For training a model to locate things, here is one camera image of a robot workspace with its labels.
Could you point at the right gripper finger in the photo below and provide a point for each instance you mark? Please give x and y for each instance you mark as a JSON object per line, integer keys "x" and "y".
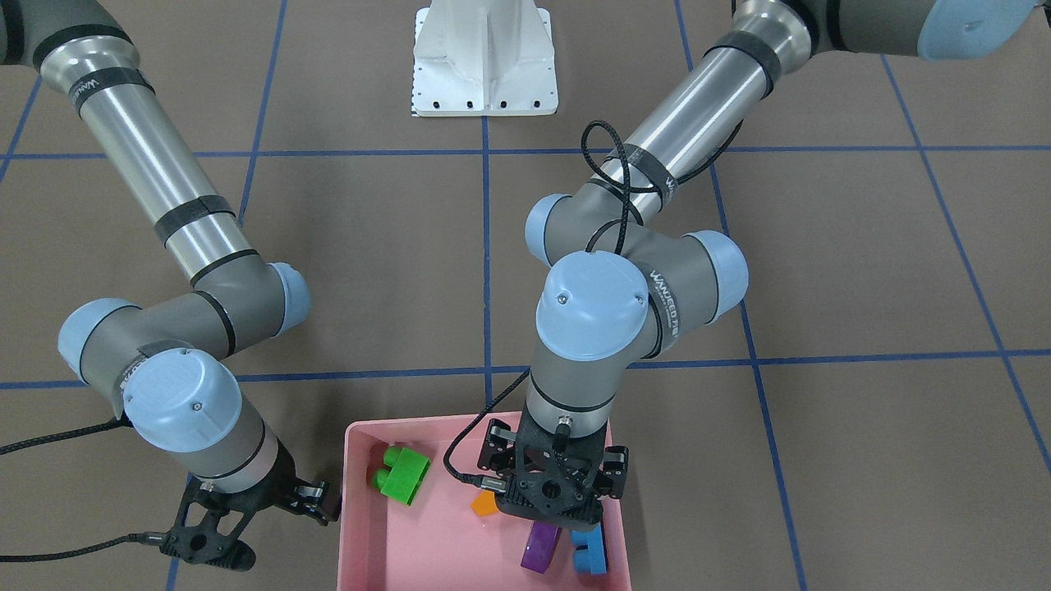
{"x": 320, "y": 501}

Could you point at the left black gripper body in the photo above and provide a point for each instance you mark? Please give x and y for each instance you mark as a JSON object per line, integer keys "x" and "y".
{"x": 614, "y": 470}

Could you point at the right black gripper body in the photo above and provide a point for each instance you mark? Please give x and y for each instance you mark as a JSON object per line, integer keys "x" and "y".
{"x": 277, "y": 474}

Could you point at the purple duplo block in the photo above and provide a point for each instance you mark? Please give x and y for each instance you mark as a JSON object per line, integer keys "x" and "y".
{"x": 541, "y": 546}

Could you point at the long blue duplo block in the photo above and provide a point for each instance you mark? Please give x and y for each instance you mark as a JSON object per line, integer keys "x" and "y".
{"x": 589, "y": 551}

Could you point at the orange duplo block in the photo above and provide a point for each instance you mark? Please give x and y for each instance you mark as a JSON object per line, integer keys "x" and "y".
{"x": 484, "y": 504}

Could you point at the green duplo block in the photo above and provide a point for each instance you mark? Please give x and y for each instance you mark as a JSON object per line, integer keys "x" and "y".
{"x": 402, "y": 474}

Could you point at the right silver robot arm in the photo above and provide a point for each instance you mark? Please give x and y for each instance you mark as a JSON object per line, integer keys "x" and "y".
{"x": 160, "y": 368}

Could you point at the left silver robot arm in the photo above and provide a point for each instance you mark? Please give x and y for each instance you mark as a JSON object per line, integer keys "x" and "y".
{"x": 893, "y": 346}

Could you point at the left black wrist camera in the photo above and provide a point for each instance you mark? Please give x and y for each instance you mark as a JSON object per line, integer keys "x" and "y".
{"x": 561, "y": 494}

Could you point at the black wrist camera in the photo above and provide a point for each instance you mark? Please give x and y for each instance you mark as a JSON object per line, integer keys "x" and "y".
{"x": 203, "y": 543}
{"x": 561, "y": 494}

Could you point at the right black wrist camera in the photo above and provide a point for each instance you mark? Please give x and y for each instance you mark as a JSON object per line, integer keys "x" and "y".
{"x": 203, "y": 543}

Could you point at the white camera stand column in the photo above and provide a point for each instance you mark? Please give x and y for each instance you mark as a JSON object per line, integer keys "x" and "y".
{"x": 483, "y": 59}

